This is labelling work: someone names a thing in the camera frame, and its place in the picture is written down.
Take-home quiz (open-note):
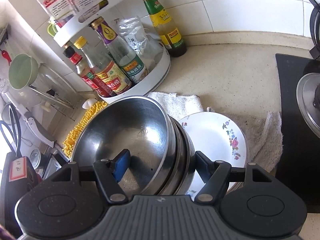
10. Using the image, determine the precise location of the steel bowl back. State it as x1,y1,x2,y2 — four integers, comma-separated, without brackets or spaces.
173,119,196,195

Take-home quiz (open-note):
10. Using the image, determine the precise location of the steel bowl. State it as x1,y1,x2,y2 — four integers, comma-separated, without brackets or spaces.
143,117,185,195
173,119,196,195
72,96,176,196

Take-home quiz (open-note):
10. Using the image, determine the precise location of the steel bowl front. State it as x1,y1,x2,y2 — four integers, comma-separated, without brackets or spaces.
143,117,185,195

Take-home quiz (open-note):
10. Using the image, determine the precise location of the white plate colourful floral rim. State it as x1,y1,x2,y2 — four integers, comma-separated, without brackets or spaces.
176,111,250,198

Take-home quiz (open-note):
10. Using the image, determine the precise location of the yellow chenille mat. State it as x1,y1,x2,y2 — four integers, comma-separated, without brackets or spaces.
62,101,107,159

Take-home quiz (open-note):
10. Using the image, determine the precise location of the black glass stove top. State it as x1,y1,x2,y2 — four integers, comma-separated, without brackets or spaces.
276,54,319,213

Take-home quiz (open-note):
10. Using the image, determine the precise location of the black box with label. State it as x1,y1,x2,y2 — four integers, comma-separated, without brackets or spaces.
1,152,41,238

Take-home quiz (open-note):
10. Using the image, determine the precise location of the red cap soy sauce bottle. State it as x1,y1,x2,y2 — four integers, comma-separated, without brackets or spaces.
63,45,116,98

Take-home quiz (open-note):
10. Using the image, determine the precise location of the red label vinegar bottle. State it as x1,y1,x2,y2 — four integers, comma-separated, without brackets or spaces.
74,36,133,95

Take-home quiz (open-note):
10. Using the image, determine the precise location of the purple cap sauce bottle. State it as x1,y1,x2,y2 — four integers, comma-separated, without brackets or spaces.
89,16,149,83

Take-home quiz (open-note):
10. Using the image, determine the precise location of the green plastic cup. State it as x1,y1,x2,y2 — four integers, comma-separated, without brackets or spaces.
9,53,39,90

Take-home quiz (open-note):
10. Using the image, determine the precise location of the clear plastic bag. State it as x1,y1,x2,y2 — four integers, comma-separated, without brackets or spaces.
118,16,163,72

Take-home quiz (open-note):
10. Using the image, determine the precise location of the green yellow label oil bottle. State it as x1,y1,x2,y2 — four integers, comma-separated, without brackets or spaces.
143,0,187,57

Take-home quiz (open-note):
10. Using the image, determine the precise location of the white rotating condiment rack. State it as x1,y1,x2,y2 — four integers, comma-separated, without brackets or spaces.
53,0,171,104

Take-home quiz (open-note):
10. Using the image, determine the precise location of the wire dish rack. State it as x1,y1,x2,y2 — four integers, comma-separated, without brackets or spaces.
28,63,81,110

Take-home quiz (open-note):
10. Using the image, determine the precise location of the black pot support ring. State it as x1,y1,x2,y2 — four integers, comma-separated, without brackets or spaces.
306,0,320,61

